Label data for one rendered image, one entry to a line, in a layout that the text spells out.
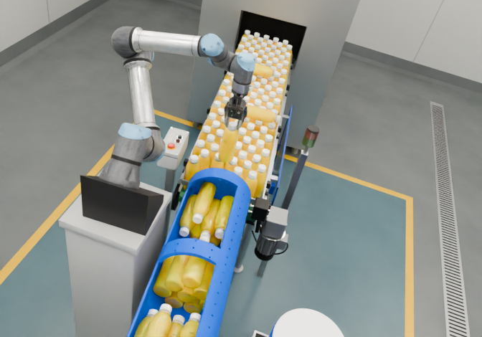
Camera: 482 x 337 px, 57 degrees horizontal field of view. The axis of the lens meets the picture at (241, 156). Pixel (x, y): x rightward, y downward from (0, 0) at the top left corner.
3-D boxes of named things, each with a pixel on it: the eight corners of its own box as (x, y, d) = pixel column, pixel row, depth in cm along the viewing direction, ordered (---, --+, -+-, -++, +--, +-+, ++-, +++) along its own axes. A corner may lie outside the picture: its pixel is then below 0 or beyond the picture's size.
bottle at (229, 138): (224, 150, 213) (231, 120, 201) (235, 158, 210) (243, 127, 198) (214, 157, 208) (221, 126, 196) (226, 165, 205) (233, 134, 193)
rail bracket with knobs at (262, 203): (246, 219, 216) (249, 205, 210) (248, 209, 222) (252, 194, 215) (265, 224, 216) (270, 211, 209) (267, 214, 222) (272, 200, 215)
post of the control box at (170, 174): (155, 272, 289) (167, 157, 224) (157, 267, 292) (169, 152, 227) (161, 273, 288) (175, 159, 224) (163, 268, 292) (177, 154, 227)
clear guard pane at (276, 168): (257, 244, 262) (277, 187, 231) (274, 161, 322) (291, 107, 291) (258, 245, 262) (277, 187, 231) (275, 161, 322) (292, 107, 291)
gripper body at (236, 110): (224, 117, 186) (229, 93, 178) (227, 106, 193) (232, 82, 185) (241, 122, 186) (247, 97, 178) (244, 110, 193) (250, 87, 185)
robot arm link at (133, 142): (105, 152, 164) (116, 117, 165) (123, 156, 177) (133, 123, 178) (133, 160, 161) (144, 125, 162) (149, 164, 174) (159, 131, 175)
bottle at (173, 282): (164, 277, 156) (179, 237, 170) (163, 289, 160) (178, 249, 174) (184, 283, 155) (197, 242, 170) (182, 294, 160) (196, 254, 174)
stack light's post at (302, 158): (256, 275, 301) (300, 153, 230) (257, 270, 304) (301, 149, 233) (262, 277, 301) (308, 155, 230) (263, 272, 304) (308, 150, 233)
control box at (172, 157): (156, 165, 218) (158, 150, 212) (168, 141, 234) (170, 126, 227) (176, 171, 218) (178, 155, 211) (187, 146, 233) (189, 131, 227)
